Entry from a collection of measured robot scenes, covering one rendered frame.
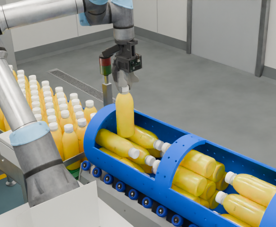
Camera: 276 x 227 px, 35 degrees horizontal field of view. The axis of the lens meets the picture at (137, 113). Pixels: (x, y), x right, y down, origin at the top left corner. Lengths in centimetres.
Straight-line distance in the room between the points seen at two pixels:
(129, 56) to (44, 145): 51
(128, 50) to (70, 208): 64
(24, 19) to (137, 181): 69
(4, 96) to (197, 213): 72
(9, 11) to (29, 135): 39
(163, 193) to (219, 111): 309
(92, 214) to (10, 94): 47
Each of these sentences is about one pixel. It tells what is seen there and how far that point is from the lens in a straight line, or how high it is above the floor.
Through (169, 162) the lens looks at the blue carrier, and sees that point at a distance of 151.
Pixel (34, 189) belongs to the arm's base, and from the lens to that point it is 126.
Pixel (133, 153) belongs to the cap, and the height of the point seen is 112.
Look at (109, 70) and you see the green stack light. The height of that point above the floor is 118.
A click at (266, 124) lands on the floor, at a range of 439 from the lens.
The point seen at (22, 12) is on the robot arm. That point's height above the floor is 170.
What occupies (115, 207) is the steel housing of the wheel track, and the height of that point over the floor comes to 87.
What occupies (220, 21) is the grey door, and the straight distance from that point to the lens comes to 567.
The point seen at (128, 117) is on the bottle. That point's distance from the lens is 172.
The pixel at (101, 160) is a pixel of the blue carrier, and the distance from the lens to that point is 175.
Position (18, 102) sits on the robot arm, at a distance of 145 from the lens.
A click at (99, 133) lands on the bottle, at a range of 181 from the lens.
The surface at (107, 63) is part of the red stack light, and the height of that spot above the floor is 123.
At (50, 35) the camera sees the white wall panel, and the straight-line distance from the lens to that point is 646.
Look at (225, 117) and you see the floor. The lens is 445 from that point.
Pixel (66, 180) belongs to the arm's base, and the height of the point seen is 131.
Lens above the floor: 201
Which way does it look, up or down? 26 degrees down
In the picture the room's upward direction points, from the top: 2 degrees counter-clockwise
